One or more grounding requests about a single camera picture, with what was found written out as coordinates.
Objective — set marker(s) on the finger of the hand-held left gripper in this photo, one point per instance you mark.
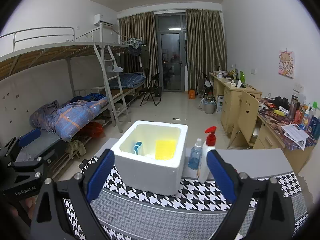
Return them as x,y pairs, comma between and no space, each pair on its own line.
27,164
30,137

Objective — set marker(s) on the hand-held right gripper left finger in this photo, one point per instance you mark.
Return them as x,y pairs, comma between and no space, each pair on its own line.
100,175

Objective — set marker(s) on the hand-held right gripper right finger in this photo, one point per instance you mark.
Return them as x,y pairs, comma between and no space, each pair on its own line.
221,175

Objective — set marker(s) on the white foam box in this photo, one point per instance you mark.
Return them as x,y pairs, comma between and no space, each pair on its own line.
150,175

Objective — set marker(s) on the person's left hand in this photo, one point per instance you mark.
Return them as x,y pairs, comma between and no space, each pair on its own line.
29,205

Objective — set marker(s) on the grey bed sheet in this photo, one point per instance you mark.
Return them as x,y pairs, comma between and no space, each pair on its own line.
50,142

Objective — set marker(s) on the white red pump bottle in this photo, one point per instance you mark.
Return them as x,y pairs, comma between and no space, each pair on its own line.
203,160

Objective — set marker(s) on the purple grey blanket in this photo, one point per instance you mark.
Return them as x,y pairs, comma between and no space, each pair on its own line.
43,116

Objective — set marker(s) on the blue spray bottle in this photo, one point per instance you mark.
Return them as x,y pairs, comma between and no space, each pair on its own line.
195,158

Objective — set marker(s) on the olive green cloth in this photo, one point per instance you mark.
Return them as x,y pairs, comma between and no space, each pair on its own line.
76,148

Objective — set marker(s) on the red plastic bag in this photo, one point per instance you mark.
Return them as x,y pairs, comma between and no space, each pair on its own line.
94,129

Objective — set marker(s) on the blue and white cloth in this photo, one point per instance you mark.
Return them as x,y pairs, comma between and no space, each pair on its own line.
137,146

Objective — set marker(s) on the blue plaid quilt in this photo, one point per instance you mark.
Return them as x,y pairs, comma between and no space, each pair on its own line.
75,116

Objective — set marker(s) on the yellow sponge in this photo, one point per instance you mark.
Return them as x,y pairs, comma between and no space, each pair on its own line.
166,150

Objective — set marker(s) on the light wooden desk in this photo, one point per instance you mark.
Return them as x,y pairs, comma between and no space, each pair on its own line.
230,100
272,140

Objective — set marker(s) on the wooden chair with smiley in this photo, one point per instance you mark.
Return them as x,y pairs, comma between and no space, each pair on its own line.
247,115

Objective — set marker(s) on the white bucket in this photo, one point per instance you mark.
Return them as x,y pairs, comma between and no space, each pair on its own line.
210,106

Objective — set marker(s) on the black white houndstooth tablecloth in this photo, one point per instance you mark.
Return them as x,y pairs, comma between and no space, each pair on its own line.
162,212

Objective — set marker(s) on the blue white carton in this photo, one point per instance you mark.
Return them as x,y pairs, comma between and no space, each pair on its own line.
220,103

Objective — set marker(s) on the printed desk mat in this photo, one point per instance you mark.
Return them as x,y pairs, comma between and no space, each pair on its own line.
272,122

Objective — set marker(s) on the printed paper sheets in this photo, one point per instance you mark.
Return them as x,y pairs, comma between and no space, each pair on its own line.
296,135

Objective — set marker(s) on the yellow packet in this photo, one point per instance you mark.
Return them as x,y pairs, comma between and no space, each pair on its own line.
279,112

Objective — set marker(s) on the orange box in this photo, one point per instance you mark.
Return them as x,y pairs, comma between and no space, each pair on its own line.
191,94

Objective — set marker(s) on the white metal bunk bed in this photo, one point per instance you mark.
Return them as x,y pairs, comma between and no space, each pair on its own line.
100,33
50,52

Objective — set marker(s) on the small white box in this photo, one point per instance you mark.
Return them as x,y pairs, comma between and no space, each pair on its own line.
236,83

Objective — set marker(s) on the black folding chair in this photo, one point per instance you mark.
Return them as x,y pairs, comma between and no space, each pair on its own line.
208,82
152,90

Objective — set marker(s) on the black pouch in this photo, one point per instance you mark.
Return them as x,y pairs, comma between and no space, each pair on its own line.
282,102

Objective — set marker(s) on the white metal bed ladder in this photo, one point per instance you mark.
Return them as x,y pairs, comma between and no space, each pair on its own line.
111,80

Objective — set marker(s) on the steel thermos bottle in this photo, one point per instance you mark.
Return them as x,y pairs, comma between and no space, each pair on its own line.
293,107

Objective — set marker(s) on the blue checked mattress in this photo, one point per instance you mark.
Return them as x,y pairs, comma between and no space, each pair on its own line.
130,80

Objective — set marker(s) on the green plastic item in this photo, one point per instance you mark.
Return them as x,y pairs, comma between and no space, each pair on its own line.
242,77

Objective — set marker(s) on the group of toiletry bottles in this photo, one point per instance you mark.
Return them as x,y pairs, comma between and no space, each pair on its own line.
312,127

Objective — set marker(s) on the white clothes hanger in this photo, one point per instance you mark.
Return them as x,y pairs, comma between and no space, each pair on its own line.
116,68

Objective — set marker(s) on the brown curtain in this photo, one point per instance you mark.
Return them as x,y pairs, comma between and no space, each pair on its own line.
205,47
136,30

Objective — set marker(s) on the glass balcony door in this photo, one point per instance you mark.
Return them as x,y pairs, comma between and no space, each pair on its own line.
172,55

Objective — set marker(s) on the hanging dark clothes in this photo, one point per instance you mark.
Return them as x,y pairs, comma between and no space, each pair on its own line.
134,50

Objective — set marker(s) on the white air conditioner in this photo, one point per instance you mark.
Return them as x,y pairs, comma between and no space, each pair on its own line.
103,19

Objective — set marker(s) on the white wall box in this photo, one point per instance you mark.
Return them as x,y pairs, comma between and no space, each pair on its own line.
298,88

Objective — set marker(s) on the pink wall poster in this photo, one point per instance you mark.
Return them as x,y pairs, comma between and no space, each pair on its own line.
286,63

